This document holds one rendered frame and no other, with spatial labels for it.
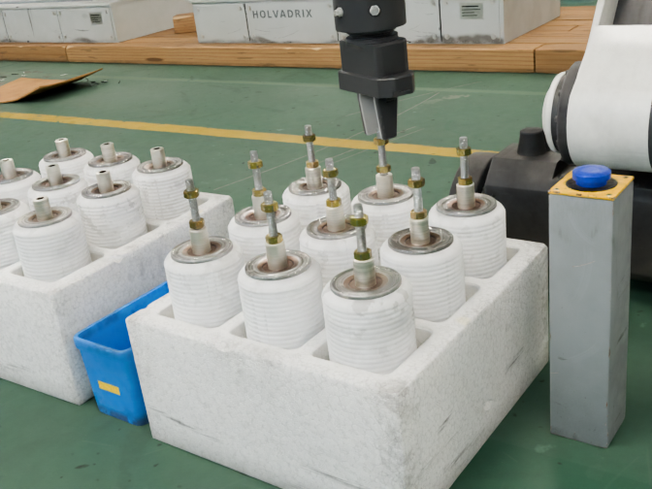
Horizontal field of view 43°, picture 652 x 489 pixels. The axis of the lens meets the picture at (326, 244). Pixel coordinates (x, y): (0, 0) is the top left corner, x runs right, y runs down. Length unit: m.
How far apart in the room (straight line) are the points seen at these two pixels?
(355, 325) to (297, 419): 0.14
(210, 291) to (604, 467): 0.50
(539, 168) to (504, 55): 1.63
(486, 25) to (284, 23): 0.88
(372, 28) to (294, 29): 2.45
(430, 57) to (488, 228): 2.07
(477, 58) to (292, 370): 2.20
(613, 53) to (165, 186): 0.69
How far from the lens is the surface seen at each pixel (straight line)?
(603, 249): 0.92
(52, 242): 1.21
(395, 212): 1.08
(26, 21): 4.70
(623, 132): 1.12
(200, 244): 1.00
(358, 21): 1.02
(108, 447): 1.15
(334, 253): 0.99
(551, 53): 2.88
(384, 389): 0.83
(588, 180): 0.92
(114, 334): 1.22
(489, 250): 1.04
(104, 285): 1.23
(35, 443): 1.21
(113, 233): 1.29
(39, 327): 1.23
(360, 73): 1.05
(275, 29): 3.52
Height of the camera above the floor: 0.63
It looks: 23 degrees down
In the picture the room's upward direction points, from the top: 7 degrees counter-clockwise
